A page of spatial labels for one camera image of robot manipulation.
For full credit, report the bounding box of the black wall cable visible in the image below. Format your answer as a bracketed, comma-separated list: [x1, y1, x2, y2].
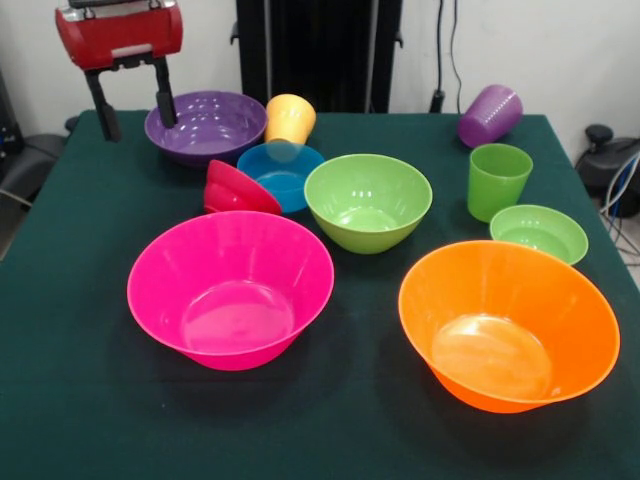
[449, 0, 464, 114]
[435, 0, 446, 94]

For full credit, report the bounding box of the purple cup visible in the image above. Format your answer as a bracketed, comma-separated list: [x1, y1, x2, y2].
[456, 83, 525, 150]

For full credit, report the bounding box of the small green bowl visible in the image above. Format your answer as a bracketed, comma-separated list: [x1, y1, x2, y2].
[489, 203, 590, 266]

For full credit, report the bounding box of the large pink bowl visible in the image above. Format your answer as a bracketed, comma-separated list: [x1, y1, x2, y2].
[126, 210, 336, 372]

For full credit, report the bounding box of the dark green tablecloth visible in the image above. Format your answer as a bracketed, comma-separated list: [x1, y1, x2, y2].
[0, 108, 640, 480]

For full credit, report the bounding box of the large orange bowl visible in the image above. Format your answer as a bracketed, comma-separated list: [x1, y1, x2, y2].
[397, 239, 622, 415]

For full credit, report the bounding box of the green cup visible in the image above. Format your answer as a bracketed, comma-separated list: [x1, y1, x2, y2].
[466, 143, 534, 225]

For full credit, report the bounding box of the small blue bowl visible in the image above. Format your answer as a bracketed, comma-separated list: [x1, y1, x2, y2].
[236, 142, 326, 215]

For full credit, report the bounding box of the yellow cup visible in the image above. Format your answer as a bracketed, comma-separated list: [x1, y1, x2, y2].
[264, 93, 318, 147]

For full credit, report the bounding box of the black robot column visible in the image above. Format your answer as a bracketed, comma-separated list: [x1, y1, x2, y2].
[229, 0, 405, 114]

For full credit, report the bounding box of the purple bowl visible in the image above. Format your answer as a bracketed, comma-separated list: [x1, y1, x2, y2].
[144, 89, 269, 169]

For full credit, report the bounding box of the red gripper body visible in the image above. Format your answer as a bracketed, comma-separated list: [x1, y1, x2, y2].
[54, 1, 185, 72]

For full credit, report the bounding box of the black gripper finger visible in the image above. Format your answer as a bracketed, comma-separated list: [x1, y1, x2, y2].
[151, 55, 179, 129]
[83, 69, 123, 144]

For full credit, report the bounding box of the small red bowl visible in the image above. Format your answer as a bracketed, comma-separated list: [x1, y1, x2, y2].
[202, 159, 284, 216]

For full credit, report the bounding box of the medium green bowl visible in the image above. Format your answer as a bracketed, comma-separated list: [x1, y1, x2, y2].
[303, 153, 434, 256]

